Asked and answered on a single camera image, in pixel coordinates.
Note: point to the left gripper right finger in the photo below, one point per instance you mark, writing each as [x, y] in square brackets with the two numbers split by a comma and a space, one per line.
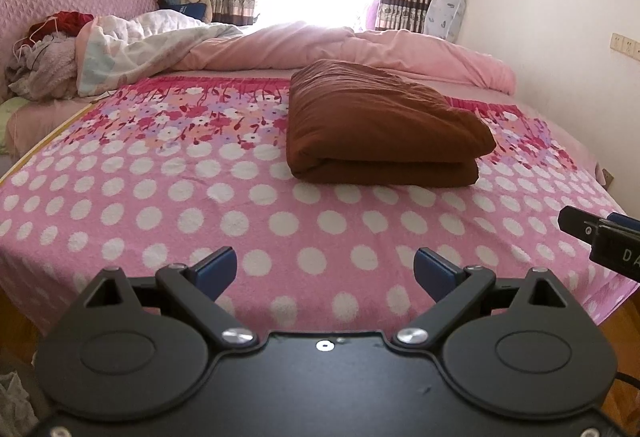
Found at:
[461, 295]

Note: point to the grey red clothes heap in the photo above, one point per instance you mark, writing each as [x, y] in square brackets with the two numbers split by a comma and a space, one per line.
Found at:
[42, 65]

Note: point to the beige wall socket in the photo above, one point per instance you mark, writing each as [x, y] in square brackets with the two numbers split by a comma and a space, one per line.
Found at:
[626, 46]

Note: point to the pink floral dotted blanket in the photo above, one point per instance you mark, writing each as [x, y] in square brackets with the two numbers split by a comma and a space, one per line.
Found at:
[173, 168]

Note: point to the white floral quilt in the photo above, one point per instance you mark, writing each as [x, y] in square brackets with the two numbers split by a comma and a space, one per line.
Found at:
[112, 52]

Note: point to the white patterned pillow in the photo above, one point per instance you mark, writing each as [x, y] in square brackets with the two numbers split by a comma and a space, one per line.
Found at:
[444, 19]

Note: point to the pink duvet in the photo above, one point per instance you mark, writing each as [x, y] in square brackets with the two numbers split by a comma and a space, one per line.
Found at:
[285, 47]

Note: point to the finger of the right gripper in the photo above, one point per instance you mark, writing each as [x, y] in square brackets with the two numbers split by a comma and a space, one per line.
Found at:
[581, 225]
[623, 223]

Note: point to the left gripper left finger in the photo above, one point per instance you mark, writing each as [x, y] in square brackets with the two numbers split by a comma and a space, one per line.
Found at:
[189, 294]

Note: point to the pink bed sheet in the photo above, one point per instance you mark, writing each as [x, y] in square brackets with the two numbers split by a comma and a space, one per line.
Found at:
[35, 120]

